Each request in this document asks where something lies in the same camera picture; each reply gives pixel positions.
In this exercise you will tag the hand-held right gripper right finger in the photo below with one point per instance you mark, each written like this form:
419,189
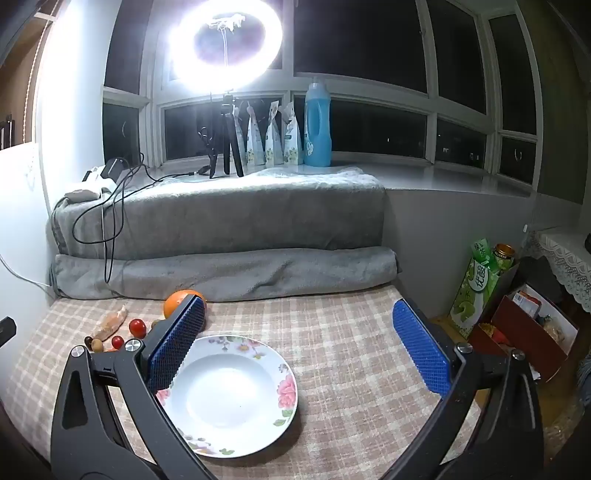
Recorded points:
422,350

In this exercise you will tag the green carton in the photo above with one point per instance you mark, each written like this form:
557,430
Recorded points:
471,295

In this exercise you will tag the floral white plate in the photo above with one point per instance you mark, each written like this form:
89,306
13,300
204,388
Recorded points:
231,397

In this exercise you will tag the red cardboard box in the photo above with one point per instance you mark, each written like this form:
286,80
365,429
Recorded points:
521,327

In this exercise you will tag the white window frame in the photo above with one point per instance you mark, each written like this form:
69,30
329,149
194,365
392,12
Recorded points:
431,115

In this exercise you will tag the black tripod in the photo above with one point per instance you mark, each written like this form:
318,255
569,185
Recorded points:
226,138

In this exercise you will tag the plaid bed sheet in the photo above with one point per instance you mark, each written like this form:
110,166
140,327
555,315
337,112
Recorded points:
351,350

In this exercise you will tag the white refill pouch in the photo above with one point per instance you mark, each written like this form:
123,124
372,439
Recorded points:
274,143
292,143
255,143
241,138

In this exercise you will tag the white lace cloth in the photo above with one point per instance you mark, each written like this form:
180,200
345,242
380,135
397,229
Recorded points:
568,258

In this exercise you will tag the large red tomato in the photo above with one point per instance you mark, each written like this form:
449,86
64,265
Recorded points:
137,326

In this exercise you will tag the blue detergent bottle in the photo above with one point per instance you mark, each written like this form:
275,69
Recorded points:
317,134

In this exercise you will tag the white power strip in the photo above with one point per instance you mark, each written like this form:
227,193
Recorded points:
83,191

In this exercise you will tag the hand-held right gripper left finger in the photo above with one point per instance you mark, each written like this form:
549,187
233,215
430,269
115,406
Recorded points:
178,341

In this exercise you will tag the small tan fruit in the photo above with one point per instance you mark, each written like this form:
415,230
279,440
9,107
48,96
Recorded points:
98,345

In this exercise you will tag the drink can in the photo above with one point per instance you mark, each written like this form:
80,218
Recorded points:
503,256

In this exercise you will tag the black power adapter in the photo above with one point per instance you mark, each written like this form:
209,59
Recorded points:
113,168

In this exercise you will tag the folded grey blanket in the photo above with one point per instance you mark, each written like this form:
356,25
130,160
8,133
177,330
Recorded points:
231,212

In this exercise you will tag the brown cardboard box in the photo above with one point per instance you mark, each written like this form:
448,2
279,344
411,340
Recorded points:
510,281

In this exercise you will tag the small red tomato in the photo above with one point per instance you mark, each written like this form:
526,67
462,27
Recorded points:
117,341

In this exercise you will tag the large orange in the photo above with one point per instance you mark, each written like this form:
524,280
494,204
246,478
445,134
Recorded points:
178,302

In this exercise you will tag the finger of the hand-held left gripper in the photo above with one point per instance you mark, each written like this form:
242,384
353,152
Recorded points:
7,333

